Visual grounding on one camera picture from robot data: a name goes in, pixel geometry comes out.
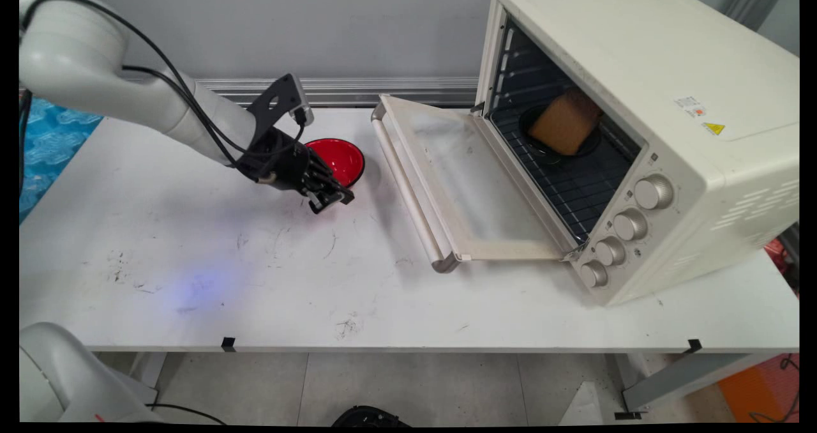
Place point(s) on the blue patterned cloth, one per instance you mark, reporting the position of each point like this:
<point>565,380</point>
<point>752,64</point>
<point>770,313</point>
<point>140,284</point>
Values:
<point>51,139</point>

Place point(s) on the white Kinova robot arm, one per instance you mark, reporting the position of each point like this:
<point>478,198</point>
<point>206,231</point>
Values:
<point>76,56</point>

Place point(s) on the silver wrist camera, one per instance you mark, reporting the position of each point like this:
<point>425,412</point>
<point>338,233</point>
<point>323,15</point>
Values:
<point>303,104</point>

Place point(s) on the black round floor object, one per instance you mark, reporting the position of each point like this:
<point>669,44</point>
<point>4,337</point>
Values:
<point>367,417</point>

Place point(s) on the aluminium rail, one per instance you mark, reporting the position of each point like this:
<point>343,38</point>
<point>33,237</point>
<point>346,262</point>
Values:
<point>351,91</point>

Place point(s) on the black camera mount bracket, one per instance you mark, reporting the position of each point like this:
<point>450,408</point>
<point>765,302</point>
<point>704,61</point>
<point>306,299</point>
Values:
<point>271,104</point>

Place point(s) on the red object beside table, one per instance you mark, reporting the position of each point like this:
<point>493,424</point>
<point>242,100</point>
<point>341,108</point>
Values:
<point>780,257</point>

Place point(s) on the large silver oven knob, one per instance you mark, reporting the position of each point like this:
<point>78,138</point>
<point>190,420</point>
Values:
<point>652,192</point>

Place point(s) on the dark round plate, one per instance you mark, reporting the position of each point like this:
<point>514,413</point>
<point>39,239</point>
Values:
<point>542,150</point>

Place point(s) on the black tape piece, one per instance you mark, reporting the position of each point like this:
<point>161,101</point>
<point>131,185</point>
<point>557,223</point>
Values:
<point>228,343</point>
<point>695,345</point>

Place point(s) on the brown toast bread slice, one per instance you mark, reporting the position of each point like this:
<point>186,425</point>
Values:
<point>565,123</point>

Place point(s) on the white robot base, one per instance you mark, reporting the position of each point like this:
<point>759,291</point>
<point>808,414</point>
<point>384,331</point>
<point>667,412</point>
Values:
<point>51,369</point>

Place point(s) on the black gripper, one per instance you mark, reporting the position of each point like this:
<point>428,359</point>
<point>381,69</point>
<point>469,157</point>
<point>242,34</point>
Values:
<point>281,161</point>

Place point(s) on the red bowl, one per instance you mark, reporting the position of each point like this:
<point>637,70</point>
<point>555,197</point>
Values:
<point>343,155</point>

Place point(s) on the cream glass oven door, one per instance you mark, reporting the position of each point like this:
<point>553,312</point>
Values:
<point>479,184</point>

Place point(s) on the yellow warning sticker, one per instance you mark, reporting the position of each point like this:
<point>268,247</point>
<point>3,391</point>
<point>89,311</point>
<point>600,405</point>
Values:
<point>713,128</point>

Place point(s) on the cream toaster oven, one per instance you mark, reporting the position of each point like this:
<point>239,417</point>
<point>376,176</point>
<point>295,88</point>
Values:
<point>638,50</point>

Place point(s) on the orange floor mat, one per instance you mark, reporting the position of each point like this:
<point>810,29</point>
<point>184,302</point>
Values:
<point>753,388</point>

